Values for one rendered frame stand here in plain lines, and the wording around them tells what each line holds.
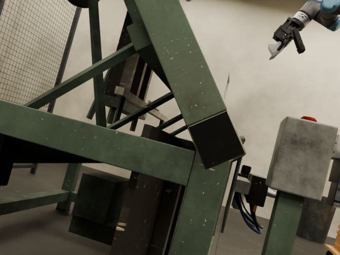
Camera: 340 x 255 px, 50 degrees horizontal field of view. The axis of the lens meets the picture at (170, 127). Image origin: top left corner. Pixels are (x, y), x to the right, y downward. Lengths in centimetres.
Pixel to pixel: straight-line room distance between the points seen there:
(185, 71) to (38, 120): 42
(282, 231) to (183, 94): 41
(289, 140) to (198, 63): 29
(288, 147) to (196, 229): 30
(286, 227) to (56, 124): 64
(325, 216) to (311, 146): 479
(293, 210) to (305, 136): 18
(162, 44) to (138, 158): 30
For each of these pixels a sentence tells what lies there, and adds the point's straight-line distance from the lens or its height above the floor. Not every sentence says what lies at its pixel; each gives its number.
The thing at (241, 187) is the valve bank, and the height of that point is 72.
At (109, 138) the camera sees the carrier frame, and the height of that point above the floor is 77.
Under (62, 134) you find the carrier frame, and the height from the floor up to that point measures 74.
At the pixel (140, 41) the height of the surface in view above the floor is 105.
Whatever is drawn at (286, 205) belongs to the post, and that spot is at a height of 72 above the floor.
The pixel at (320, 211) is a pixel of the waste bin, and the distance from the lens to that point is 564.
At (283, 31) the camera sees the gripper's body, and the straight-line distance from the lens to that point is 183.
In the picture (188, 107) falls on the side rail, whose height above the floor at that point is 89.
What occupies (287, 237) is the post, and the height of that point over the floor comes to 65.
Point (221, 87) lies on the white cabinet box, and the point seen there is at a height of 181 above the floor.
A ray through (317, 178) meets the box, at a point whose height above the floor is 80.
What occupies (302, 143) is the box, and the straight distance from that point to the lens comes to 91.
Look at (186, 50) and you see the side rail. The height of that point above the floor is 103.
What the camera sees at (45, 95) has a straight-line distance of 115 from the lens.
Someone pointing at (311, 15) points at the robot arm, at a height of 154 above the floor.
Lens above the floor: 79
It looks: 3 degrees up
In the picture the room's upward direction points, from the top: 15 degrees clockwise
